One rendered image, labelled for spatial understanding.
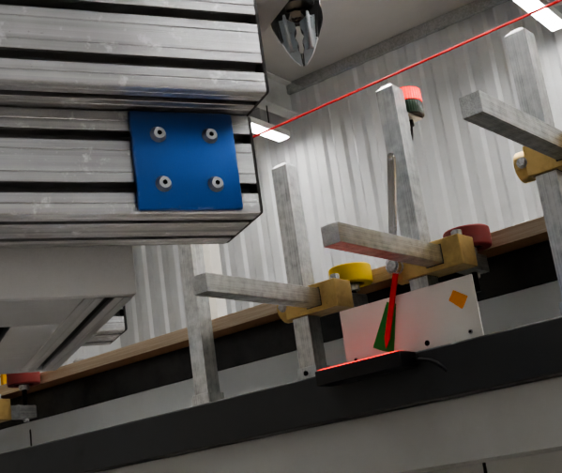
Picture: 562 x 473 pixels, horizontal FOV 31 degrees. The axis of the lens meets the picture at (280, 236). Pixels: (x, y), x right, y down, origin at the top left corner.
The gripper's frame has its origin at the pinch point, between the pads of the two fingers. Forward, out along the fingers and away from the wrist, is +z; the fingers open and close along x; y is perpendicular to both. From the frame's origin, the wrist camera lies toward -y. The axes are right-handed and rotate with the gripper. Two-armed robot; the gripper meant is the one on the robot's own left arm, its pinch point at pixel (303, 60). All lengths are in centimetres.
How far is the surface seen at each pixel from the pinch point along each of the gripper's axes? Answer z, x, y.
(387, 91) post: 6.0, 13.1, -5.4
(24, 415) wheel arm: 41, -82, -79
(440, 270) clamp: 39.1, 16.1, -3.0
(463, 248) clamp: 36.5, 20.1, -0.7
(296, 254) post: 28.6, -7.4, -18.4
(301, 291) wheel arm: 36.9, -7.0, -11.2
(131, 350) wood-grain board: 32, -51, -66
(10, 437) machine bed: 44, -94, -100
